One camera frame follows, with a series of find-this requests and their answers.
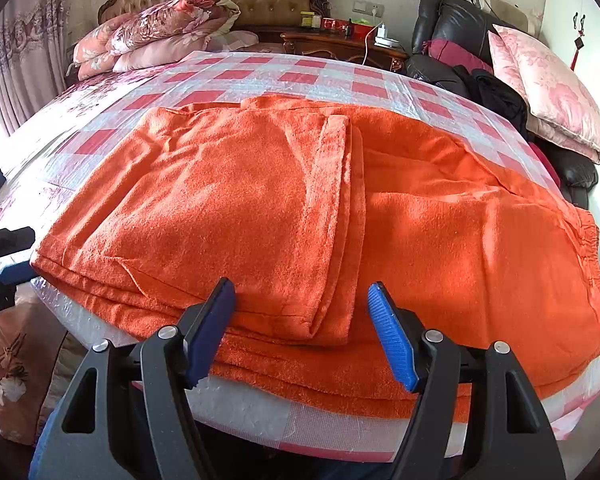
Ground dark wooden nightstand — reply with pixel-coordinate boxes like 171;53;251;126
280;32;410;73

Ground black leather armchair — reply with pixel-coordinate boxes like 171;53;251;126
403;0;598;209

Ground pink satin pillow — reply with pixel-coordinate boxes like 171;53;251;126
489;25;600;162

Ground red hanging tassel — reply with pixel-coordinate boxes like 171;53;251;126
570;12;585;70

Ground pink checkered bed cover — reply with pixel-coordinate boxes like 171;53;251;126
0;50;600;463

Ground black jacket on chair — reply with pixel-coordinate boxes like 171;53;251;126
453;65;529;140

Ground folded floral quilt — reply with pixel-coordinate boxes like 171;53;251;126
72;0;259;81

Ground white charger cable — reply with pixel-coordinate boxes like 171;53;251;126
362;20;387;66

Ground orange fleece pants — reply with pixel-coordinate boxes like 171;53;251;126
32;96;600;418

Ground pink patterned curtain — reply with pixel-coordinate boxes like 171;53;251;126
0;0;67;134

